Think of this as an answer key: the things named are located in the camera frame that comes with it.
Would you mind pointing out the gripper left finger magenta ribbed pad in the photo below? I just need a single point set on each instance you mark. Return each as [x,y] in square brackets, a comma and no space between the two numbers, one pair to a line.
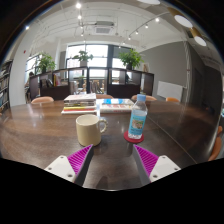
[73,167]

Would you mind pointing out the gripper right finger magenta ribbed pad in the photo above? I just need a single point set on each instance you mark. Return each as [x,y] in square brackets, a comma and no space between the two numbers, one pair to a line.
[152,167]

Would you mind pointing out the clear water bottle blue cap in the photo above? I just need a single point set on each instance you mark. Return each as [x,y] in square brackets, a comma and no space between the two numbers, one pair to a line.
[138,117]

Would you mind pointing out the red round coaster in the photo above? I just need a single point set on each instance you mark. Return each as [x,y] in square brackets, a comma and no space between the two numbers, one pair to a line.
[131,140]

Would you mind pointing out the cream ceramic mug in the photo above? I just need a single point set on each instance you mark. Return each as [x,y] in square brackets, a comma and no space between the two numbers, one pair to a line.
[89,129]

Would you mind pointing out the stack of books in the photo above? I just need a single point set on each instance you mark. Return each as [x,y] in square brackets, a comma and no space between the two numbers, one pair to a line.
[79,104]

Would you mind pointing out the orange chair far right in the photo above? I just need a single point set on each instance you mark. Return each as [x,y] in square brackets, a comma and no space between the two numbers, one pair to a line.
[171,99]

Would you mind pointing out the orange chair right side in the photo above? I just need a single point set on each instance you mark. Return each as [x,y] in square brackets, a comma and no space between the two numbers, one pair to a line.
[217,145]

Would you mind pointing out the orange chair far middle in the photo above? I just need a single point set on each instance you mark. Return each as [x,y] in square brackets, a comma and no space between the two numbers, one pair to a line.
[148,98]

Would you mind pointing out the open magazine on table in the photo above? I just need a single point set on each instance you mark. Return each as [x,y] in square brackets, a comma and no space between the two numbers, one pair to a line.
[114,105]

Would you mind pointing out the orange chair behind books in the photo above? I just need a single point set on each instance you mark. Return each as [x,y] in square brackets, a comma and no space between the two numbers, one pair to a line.
[103,96]

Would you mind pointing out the orange chair far left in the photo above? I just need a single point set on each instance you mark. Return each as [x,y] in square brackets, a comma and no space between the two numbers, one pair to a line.
[45,99]

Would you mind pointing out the white whiteboard panel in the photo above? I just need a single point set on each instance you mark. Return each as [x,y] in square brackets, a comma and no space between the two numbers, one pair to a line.
[166,89]

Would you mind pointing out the dark shelf divider unit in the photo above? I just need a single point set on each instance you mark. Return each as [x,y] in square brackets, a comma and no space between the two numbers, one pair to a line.
[117,82]

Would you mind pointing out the left potted plant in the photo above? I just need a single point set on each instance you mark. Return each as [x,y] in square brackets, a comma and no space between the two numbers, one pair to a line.
[45,63]

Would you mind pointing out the potted plant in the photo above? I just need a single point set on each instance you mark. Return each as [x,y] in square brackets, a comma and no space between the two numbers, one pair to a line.
[45,63]
[131,59]
[83,57]

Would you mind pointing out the right potted plant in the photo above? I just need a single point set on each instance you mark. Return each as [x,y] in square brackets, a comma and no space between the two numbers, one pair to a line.
[131,59]

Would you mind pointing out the middle potted plant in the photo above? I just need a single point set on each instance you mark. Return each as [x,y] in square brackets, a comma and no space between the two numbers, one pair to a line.
[83,57]

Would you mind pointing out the round pendant lamp far right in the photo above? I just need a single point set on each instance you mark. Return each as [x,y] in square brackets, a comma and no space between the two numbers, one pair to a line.
[197,36]

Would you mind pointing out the ceiling air conditioner unit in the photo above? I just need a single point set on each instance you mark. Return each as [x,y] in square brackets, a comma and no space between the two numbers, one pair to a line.
[103,27]

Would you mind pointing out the bookshelf at left wall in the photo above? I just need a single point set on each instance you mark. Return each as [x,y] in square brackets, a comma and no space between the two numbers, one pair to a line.
[5,71]

